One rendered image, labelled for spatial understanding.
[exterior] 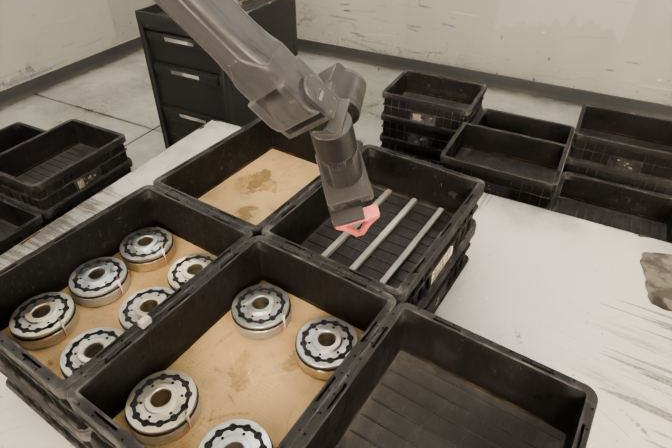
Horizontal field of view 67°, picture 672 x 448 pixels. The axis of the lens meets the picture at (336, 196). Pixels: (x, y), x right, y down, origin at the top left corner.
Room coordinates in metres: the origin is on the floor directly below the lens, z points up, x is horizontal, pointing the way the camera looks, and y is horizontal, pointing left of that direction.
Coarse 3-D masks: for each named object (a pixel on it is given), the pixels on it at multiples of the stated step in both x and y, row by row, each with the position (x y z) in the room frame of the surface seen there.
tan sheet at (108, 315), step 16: (176, 240) 0.82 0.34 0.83; (112, 256) 0.77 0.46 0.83; (176, 256) 0.77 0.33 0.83; (144, 272) 0.73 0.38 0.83; (160, 272) 0.73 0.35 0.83; (64, 288) 0.68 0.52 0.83; (128, 288) 0.68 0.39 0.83; (144, 288) 0.68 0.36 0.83; (112, 304) 0.64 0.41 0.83; (80, 320) 0.61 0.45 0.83; (96, 320) 0.61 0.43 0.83; (112, 320) 0.61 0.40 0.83; (32, 352) 0.54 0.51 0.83; (48, 352) 0.54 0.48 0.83
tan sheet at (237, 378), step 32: (224, 320) 0.61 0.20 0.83; (192, 352) 0.54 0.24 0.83; (224, 352) 0.54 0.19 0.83; (256, 352) 0.54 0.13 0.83; (288, 352) 0.54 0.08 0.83; (224, 384) 0.48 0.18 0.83; (256, 384) 0.48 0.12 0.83; (288, 384) 0.48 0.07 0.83; (320, 384) 0.48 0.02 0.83; (224, 416) 0.42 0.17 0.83; (256, 416) 0.42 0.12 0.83; (288, 416) 0.42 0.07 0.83
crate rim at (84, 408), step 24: (264, 240) 0.71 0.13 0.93; (312, 264) 0.65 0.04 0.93; (192, 288) 0.59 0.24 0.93; (360, 288) 0.59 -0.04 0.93; (168, 312) 0.54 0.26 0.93; (384, 312) 0.54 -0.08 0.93; (144, 336) 0.49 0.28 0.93; (336, 384) 0.41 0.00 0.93; (72, 408) 0.39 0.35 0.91; (96, 408) 0.38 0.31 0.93; (312, 408) 0.38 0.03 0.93; (120, 432) 0.34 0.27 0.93; (288, 432) 0.34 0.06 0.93
